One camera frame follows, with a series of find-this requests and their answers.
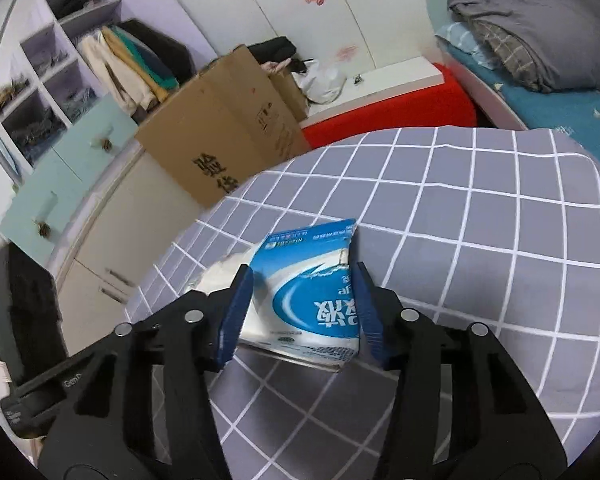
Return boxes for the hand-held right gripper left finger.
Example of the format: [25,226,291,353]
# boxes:
[37,262,255,480]

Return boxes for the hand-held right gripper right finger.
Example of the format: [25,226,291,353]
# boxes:
[352,261,568,480]

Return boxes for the blue and white milk carton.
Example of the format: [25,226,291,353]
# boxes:
[237,218,361,373]

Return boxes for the cream low cabinet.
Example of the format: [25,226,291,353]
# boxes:
[0,150,218,361]

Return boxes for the grey checked tablecloth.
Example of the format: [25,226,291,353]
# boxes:
[125,126,600,480]

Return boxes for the teal two-drawer chest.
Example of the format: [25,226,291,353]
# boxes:
[0,95,141,261]

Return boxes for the stack of folded clothes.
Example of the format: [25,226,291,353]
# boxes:
[10,110,61,154]

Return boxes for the tall cardboard box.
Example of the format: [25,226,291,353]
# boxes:
[134,45,312,208]

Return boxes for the red box with white lid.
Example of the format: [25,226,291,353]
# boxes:
[299,56,479,151]

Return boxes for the folded jeans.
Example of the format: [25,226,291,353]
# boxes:
[62,87,96,116]

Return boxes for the pile of brown clothes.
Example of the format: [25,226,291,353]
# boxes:
[0,77,31,111]

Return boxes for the white plastic bag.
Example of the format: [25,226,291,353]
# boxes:
[292,57,348,105]

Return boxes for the grey folded clothes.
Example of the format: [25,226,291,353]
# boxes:
[30,46,64,71]

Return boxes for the mustard hanging jacket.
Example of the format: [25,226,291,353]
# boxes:
[102,27,169,104]

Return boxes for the teal-green hanging jacket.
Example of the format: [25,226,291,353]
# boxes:
[115,30,179,92]

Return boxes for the black cloth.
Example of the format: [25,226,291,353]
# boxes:
[249,36,298,62]

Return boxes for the black hanging jacket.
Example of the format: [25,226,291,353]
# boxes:
[120,19,197,83]

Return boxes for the teal fish print bedsheet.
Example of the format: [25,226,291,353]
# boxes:
[490,80,600,147]

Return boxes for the blue striped pillow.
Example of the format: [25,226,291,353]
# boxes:
[435,22,503,69]

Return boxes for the black folded clothes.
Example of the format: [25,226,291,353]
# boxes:
[55,0,106,14]

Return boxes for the lavender cubby shelf unit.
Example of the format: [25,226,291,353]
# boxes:
[0,0,220,181]

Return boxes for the grey duvet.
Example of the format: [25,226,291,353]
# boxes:
[447,0,600,93]

